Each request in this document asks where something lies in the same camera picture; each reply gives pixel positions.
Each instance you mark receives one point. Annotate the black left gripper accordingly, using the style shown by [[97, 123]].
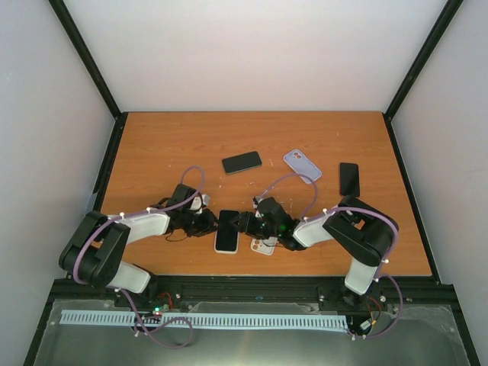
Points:
[[208, 223]]

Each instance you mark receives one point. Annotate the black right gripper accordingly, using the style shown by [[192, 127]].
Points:
[[245, 223]]

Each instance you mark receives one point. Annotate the white-edged black phone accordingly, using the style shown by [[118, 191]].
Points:
[[227, 230]]

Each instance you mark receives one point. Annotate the cream phone case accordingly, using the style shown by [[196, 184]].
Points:
[[263, 246], [226, 251]]

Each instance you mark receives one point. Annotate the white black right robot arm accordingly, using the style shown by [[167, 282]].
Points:
[[365, 233]]

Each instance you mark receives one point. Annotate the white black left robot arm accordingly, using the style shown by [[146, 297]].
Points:
[[94, 254]]

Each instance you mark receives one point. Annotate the green-edged black phone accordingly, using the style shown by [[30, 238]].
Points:
[[241, 162]]

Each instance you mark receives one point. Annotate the lavender phone case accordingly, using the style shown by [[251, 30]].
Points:
[[302, 166]]

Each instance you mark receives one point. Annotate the red-edged black phone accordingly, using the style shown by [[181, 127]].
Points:
[[349, 179]]

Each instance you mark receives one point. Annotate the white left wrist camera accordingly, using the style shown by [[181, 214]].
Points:
[[199, 203]]

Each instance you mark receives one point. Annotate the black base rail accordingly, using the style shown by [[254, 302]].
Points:
[[328, 293]]

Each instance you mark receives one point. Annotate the black left frame post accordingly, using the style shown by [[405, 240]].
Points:
[[72, 31]]

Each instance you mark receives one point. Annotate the light blue cable duct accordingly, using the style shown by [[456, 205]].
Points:
[[229, 321]]

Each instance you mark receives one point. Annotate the black corner frame post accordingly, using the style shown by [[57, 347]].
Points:
[[442, 22]]

